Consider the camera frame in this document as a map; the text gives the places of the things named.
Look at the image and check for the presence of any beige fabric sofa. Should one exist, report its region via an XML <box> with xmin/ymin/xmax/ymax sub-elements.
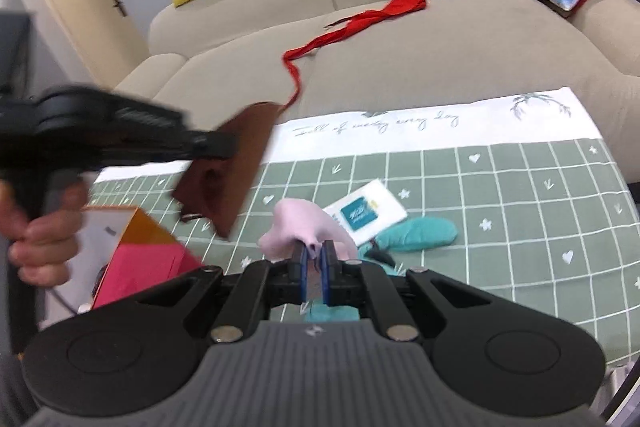
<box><xmin>112</xmin><ymin>0</ymin><xmax>640</xmax><ymax>182</ymax></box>

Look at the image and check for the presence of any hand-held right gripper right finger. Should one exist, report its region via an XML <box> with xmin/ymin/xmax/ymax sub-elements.
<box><xmin>321</xmin><ymin>239</ymin><xmax>501</xmax><ymax>342</ymax></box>

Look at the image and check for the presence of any dark screen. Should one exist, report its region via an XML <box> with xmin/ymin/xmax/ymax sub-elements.
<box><xmin>0</xmin><ymin>11</ymin><xmax>36</xmax><ymax>90</ymax></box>

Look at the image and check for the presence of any teal cloth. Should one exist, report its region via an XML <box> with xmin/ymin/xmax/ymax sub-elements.
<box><xmin>305</xmin><ymin>216</ymin><xmax>458</xmax><ymax>323</ymax></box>

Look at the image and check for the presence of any person's left hand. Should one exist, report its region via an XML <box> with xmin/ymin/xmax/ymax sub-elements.
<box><xmin>0</xmin><ymin>181</ymin><xmax>90</xmax><ymax>288</ymax></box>

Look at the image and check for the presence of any pink cloth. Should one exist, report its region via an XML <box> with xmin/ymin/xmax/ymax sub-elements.
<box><xmin>258</xmin><ymin>198</ymin><xmax>358</xmax><ymax>260</ymax></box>

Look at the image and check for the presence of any white tissue packet teal label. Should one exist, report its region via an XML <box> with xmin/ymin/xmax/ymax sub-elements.
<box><xmin>322</xmin><ymin>178</ymin><xmax>408</xmax><ymax>245</ymax></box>

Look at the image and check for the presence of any green checked tablecloth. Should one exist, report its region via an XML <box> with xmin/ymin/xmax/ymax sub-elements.
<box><xmin>85</xmin><ymin>87</ymin><xmax>640</xmax><ymax>368</ymax></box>

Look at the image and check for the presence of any red ribbon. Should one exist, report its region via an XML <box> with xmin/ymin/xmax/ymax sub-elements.
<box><xmin>283</xmin><ymin>0</ymin><xmax>428</xmax><ymax>112</ymax></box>

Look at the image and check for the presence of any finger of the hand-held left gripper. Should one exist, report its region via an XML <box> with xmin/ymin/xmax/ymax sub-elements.
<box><xmin>190</xmin><ymin>131</ymin><xmax>239</xmax><ymax>160</ymax></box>

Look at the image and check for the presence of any orange-rimmed white box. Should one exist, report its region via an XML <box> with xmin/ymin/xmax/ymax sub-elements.
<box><xmin>40</xmin><ymin>206</ymin><xmax>203</xmax><ymax>323</ymax></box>

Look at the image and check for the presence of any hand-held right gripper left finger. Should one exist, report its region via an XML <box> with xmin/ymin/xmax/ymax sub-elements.
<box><xmin>125</xmin><ymin>241</ymin><xmax>309</xmax><ymax>343</ymax></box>

